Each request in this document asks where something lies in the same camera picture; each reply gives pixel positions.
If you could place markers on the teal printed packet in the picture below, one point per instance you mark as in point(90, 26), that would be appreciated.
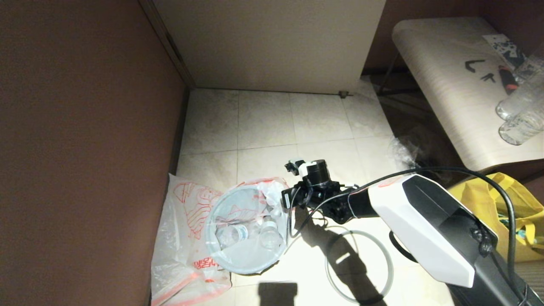
point(522, 231)

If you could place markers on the red-printed bag holding bottles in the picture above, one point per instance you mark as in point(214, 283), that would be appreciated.
point(238, 259)

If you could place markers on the red and black tool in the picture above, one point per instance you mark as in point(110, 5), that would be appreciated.
point(508, 80)

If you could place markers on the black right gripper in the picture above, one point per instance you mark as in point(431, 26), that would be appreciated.
point(318, 191)

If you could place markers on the clear crushed plastic bottle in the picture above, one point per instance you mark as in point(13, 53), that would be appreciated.
point(231, 236)

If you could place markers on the white cabinet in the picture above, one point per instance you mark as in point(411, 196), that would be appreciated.
point(272, 42)

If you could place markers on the black and white wrist camera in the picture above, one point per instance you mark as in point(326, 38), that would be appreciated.
point(297, 168)

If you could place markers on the clear plastic water bottle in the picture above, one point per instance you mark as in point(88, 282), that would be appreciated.
point(520, 127)
point(522, 93)

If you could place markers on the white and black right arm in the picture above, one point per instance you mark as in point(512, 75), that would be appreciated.
point(425, 229)

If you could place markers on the blue printed paper sheet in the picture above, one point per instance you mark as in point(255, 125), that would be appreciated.
point(505, 46)

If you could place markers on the small black lamp box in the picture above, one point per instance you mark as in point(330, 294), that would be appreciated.
point(287, 199)

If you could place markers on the crumpled clear plastic wrap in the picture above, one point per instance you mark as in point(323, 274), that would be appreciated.
point(403, 153)

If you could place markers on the yellow fabric tote bag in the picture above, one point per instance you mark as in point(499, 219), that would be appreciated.
point(476, 195)

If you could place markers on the white wood-grain table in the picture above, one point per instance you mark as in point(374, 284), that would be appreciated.
point(446, 85)

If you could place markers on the flat red-printed plastic bag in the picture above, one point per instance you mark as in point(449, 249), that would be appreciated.
point(178, 255)

